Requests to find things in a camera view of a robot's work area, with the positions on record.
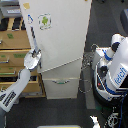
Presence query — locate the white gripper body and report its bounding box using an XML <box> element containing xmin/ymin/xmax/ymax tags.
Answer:
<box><xmin>24</xmin><ymin>49</ymin><xmax>41</xmax><ymax>71</ymax></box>

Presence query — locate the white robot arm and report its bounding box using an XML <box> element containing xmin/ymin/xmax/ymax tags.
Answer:
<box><xmin>0</xmin><ymin>49</ymin><xmax>41</xmax><ymax>128</ymax></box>

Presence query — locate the grey box atop cabinet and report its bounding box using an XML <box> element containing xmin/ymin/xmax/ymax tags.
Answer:
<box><xmin>1</xmin><ymin>6</ymin><xmax>22</xmax><ymax>18</ymax></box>

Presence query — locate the white blue standing robot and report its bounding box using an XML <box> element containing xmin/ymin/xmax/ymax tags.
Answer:
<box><xmin>92</xmin><ymin>34</ymin><xmax>128</xmax><ymax>109</ymax></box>

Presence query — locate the coiled cable on floor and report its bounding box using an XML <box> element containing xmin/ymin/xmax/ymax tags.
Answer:
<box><xmin>78</xmin><ymin>43</ymin><xmax>100</xmax><ymax>94</ymax></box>

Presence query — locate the green android sticker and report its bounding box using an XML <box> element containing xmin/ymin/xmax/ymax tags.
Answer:
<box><xmin>38</xmin><ymin>13</ymin><xmax>51</xmax><ymax>30</ymax></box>

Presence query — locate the white fridge body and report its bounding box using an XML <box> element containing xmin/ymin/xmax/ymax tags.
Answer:
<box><xmin>41</xmin><ymin>0</ymin><xmax>92</xmax><ymax>99</ymax></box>

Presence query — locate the white fridge door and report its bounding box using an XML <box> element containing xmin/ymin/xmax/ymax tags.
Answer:
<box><xmin>19</xmin><ymin>0</ymin><xmax>92</xmax><ymax>72</ymax></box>

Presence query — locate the wooden drawer cabinet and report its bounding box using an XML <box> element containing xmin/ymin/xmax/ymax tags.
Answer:
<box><xmin>0</xmin><ymin>16</ymin><xmax>47</xmax><ymax>99</ymax></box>

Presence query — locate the lower fridge drawer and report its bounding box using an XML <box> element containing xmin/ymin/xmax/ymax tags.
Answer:
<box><xmin>43</xmin><ymin>79</ymin><xmax>79</xmax><ymax>99</ymax></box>

